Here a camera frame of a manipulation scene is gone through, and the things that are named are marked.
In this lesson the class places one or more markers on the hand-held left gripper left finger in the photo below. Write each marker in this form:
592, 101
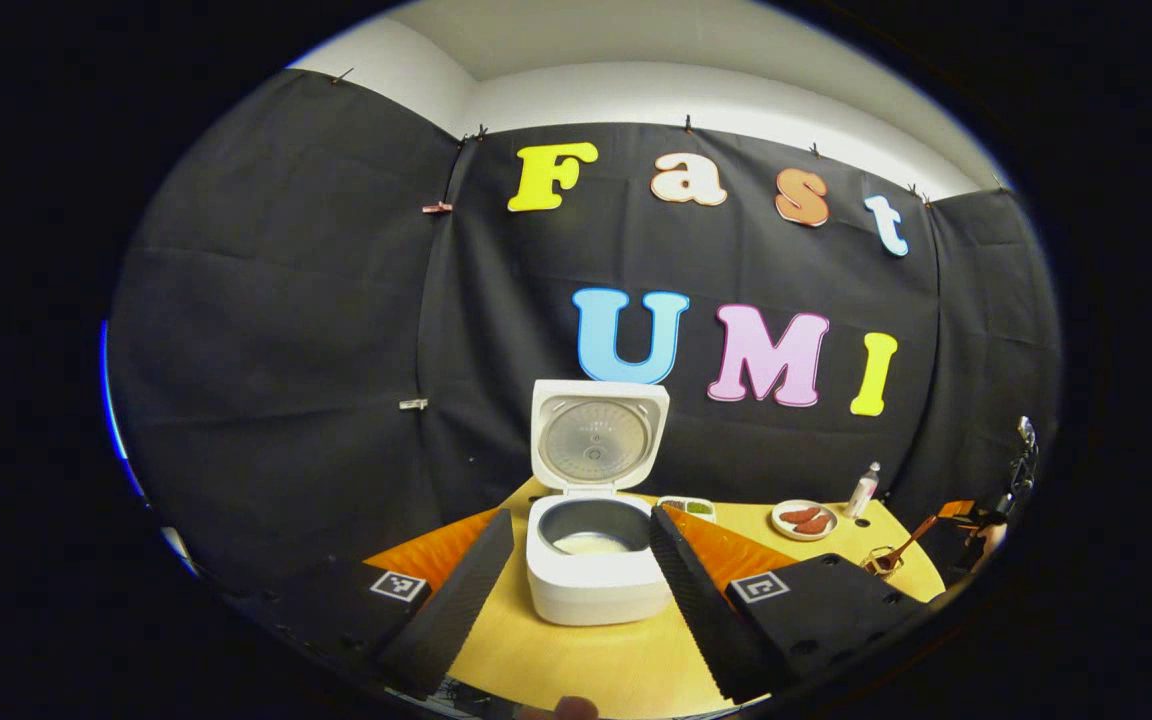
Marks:
456, 610

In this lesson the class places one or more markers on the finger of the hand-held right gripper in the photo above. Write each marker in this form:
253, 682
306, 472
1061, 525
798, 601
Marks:
956, 509

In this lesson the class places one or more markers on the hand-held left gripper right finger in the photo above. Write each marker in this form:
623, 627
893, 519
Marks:
701, 610

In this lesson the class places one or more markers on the wooden spoon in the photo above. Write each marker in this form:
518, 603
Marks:
911, 540

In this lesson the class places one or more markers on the white rice cooker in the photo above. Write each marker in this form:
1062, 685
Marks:
586, 600

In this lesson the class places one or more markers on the small clear bottle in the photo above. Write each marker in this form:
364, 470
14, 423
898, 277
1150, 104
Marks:
862, 492

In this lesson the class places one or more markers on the white divided dish of beans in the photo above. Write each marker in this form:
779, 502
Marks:
698, 508

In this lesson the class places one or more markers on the white round plate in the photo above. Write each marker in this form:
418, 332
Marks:
781, 528

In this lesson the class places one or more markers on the brown meat piece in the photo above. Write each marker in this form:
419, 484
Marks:
796, 514
815, 524

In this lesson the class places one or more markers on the black backdrop cloth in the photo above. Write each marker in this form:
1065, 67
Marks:
286, 330

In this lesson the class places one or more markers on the copper clip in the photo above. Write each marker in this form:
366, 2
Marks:
437, 208

